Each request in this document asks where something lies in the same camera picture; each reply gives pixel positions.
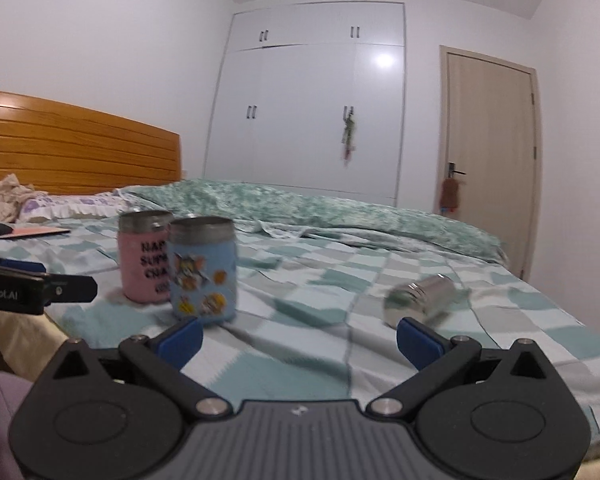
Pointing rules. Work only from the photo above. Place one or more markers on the wooden headboard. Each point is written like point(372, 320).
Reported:
point(66, 149)

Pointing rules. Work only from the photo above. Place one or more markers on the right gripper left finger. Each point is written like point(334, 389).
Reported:
point(157, 363)

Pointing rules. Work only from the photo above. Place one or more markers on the beige wooden door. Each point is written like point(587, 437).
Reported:
point(491, 128)

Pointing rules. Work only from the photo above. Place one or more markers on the pink cup with black text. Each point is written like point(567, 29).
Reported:
point(142, 257)

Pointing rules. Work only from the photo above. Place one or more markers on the hanging plant ornament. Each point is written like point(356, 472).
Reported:
point(348, 134)

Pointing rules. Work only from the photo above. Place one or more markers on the brown toy on door handle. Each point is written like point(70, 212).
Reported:
point(450, 195)

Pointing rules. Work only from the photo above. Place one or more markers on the beige crumpled cloth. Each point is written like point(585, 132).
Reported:
point(13, 195)

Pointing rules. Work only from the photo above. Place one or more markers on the blue cartoon sticker cup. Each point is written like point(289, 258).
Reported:
point(202, 255)

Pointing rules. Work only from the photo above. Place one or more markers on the green floral duvet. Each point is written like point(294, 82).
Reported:
point(268, 205)

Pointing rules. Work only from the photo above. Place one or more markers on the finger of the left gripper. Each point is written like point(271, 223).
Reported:
point(62, 288)
point(24, 266)

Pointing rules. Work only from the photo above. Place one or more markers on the black door handle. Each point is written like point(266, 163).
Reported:
point(452, 171)

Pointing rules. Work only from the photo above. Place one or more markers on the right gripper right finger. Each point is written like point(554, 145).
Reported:
point(441, 363)

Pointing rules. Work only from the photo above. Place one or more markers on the purple floral pillow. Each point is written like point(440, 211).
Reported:
point(59, 207)

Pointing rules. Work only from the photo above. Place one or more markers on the white wardrobe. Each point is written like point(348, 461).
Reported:
point(287, 74)

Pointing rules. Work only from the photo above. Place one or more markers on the checkered green white blanket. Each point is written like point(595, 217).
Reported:
point(309, 314)

